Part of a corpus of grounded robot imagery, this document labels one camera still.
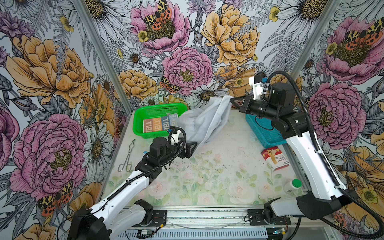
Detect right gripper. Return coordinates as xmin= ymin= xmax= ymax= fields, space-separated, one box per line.
xmin=230 ymin=94 xmax=281 ymax=120

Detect plain grey towel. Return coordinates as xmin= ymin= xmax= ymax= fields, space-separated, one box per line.
xmin=179 ymin=95 xmax=232 ymax=147

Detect grey blue towel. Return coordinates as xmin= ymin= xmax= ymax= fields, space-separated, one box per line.
xmin=143 ymin=114 xmax=179 ymax=134

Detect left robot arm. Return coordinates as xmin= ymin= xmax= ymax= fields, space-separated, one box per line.
xmin=67 ymin=137 xmax=198 ymax=240

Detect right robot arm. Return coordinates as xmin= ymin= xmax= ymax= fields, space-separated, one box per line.
xmin=239 ymin=82 xmax=384 ymax=239

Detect teal plastic basket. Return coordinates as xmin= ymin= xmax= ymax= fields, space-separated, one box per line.
xmin=246 ymin=115 xmax=287 ymax=149

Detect green plastic basket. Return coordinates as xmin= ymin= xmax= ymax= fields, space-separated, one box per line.
xmin=133 ymin=103 xmax=187 ymax=139

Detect metal tongs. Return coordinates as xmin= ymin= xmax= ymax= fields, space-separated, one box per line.
xmin=118 ymin=139 xmax=136 ymax=173

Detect red white small box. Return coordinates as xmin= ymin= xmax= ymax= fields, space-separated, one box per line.
xmin=261 ymin=146 xmax=290 ymax=171

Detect white bottle green cap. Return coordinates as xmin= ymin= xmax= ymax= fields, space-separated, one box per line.
xmin=283 ymin=179 xmax=302 ymax=194

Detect aluminium front rail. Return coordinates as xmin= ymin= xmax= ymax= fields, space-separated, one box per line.
xmin=78 ymin=206 xmax=334 ymax=232

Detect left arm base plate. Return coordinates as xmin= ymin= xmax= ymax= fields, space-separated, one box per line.
xmin=139 ymin=210 xmax=168 ymax=227

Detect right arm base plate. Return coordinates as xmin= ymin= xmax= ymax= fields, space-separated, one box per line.
xmin=247 ymin=209 xmax=291 ymax=226

